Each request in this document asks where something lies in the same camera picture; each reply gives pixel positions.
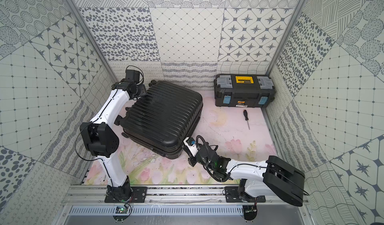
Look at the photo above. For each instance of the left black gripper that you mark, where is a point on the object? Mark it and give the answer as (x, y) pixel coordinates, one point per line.
(141, 91)

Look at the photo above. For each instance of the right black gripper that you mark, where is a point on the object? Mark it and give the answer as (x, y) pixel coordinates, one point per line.
(191, 162)

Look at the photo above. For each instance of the black ribbed hard-shell suitcase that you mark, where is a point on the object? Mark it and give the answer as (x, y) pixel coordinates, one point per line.
(161, 120)

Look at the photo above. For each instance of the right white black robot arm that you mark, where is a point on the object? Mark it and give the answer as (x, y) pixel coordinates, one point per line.
(264, 178)

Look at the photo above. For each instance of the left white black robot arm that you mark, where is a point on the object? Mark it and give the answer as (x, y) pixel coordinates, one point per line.
(100, 139)

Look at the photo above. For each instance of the black toolbox yellow label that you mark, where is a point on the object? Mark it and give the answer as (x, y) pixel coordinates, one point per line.
(241, 90)

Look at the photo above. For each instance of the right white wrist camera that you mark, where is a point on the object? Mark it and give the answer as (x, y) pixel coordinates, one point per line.
(190, 147)

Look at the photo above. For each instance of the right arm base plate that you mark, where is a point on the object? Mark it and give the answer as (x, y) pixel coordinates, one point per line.
(236, 195)

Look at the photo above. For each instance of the black handle screwdriver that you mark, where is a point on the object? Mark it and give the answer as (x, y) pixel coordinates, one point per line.
(245, 113)

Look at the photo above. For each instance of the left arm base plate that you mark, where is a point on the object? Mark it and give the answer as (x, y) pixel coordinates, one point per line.
(126, 195)

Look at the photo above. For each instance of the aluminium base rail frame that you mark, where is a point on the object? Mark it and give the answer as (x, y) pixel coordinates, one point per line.
(159, 195)

